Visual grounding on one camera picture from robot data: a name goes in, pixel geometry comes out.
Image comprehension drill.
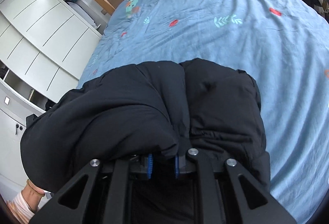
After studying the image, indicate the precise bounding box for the black puffer jacket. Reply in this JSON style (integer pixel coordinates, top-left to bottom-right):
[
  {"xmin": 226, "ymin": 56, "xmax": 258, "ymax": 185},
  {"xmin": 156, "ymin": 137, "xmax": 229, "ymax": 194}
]
[{"xmin": 19, "ymin": 57, "xmax": 271, "ymax": 224}]

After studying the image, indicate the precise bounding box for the striped sleeve forearm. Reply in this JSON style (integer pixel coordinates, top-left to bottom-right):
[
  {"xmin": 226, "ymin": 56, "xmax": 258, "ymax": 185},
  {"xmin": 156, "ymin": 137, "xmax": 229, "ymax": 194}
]
[{"xmin": 6, "ymin": 192, "xmax": 35, "ymax": 224}]

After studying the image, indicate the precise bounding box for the left hand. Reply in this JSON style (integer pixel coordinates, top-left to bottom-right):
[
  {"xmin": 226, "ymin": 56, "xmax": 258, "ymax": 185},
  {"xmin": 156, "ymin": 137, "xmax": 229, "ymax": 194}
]
[{"xmin": 21, "ymin": 179, "xmax": 45, "ymax": 213}]

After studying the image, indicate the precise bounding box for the white sliding wardrobe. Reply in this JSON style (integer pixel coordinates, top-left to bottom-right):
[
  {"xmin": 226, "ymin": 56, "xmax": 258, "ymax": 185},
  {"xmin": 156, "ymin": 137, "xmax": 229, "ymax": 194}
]
[{"xmin": 1, "ymin": 0, "xmax": 101, "ymax": 190}]

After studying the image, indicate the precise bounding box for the blue cartoon print bed cover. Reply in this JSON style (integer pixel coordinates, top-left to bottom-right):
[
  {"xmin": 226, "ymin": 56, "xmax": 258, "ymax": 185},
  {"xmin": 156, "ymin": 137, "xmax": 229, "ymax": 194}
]
[{"xmin": 79, "ymin": 0, "xmax": 328, "ymax": 223}]

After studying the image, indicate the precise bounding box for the white wall switch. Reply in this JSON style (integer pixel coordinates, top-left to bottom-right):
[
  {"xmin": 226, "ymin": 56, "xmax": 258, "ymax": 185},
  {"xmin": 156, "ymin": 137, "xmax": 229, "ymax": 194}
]
[{"xmin": 4, "ymin": 96, "xmax": 10, "ymax": 105}]

